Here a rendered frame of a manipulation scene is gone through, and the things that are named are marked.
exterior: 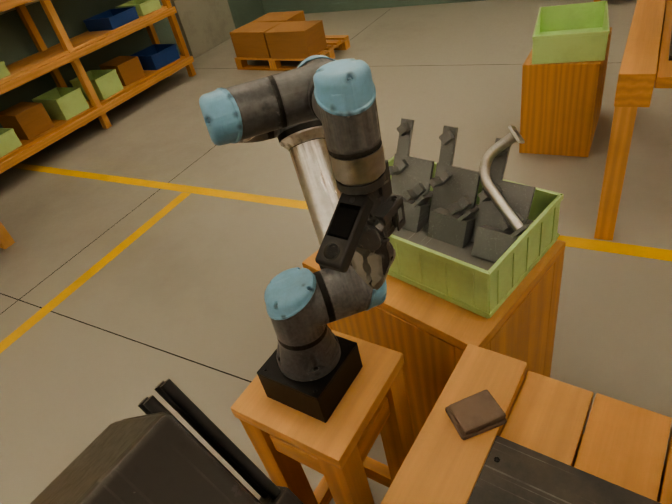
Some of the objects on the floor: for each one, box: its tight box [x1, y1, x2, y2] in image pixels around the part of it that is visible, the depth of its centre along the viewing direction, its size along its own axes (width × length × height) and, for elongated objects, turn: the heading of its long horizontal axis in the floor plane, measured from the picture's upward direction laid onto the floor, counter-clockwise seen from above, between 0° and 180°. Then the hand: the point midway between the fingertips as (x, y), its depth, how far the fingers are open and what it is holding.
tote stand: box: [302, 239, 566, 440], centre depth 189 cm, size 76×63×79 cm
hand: (372, 285), depth 83 cm, fingers closed
